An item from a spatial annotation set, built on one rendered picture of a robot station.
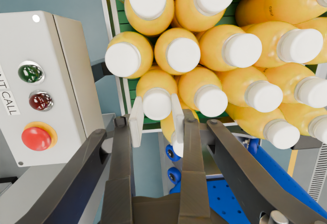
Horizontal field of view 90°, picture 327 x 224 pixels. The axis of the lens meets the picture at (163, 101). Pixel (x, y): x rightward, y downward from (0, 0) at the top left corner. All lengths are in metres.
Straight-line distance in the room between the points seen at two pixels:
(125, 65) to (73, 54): 0.10
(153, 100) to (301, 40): 0.19
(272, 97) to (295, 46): 0.06
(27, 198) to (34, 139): 0.67
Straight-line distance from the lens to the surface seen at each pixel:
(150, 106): 0.21
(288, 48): 0.26
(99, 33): 1.36
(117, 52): 0.20
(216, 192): 0.44
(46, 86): 0.25
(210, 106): 0.22
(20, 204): 0.93
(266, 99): 0.25
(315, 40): 0.27
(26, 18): 0.25
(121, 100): 0.35
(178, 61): 0.20
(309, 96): 0.29
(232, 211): 0.42
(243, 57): 0.22
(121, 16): 0.41
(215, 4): 0.21
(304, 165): 2.34
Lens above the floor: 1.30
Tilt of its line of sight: 70 degrees down
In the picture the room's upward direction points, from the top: 173 degrees clockwise
